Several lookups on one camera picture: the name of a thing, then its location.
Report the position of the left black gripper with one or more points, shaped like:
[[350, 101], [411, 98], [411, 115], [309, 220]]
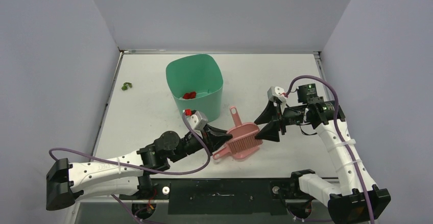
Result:
[[214, 138]]

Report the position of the green plastic bin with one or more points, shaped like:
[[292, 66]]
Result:
[[199, 73]]

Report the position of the aluminium table edge rail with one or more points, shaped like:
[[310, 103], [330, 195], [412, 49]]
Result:
[[245, 51]]

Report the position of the red paper scrap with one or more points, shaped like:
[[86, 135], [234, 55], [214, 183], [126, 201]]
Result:
[[189, 95]]

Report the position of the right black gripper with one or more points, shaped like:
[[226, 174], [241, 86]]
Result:
[[279, 118]]

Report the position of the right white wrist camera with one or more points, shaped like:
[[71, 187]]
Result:
[[277, 95]]

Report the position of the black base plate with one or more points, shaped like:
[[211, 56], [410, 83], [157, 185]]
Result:
[[227, 196]]

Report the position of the green paper scrap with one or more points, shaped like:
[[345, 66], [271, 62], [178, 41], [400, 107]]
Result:
[[126, 86]]

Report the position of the pink hand brush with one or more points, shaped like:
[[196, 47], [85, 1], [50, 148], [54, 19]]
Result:
[[243, 134]]

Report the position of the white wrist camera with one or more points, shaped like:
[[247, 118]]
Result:
[[277, 95], [195, 119]]

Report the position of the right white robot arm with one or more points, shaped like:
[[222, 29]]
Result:
[[357, 197]]

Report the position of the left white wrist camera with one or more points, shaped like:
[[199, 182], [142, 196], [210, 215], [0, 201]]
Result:
[[195, 119]]

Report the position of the pink plastic dustpan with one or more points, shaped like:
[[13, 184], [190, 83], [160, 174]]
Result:
[[225, 151]]

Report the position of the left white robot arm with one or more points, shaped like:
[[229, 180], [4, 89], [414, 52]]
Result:
[[128, 174]]

